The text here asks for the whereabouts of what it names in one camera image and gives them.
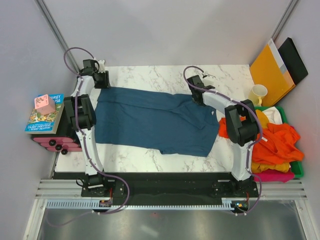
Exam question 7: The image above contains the pink dice cube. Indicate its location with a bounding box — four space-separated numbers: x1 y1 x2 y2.
34 94 56 116

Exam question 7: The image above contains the pink black dumbbell set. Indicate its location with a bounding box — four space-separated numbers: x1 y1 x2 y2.
31 134 82 155

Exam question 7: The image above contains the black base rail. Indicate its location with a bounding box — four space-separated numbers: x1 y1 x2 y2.
79 171 260 206

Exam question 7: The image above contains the green plastic bin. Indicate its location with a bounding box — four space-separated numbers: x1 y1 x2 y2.
255 106 305 179

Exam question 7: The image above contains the blue paperback book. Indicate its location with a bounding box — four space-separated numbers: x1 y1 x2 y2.
24 93 64 135

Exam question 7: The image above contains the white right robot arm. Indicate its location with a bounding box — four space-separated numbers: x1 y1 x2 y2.
185 75 262 197

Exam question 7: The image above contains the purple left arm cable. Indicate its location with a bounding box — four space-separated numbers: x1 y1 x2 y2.
46 47 131 227

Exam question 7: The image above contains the black flat box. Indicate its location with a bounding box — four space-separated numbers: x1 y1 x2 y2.
278 37 309 85

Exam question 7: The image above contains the yellow t shirt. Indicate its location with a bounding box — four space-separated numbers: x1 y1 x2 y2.
251 109 290 174

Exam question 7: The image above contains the yellow mug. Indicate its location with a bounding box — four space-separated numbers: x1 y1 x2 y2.
248 84 268 107

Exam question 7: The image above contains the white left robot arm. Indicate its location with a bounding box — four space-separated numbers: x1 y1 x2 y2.
63 59 110 197

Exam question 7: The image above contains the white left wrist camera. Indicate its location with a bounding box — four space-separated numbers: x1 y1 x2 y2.
97 59 106 73

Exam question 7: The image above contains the white t shirt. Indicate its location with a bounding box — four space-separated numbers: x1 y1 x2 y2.
262 106 283 125

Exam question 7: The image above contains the orange t shirt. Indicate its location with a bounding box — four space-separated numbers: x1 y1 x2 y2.
218 117 305 166

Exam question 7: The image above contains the black box under book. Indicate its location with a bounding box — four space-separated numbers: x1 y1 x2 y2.
56 105 75 138

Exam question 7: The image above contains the orange folder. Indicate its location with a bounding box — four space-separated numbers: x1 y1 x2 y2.
249 39 296 107

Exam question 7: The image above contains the pink t shirt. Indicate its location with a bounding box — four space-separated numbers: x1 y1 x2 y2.
253 169 295 183

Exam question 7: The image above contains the blue t shirt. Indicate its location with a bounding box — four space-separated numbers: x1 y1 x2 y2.
95 87 220 157

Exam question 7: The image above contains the white cable duct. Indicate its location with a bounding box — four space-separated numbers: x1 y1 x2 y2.
45 197 248 211

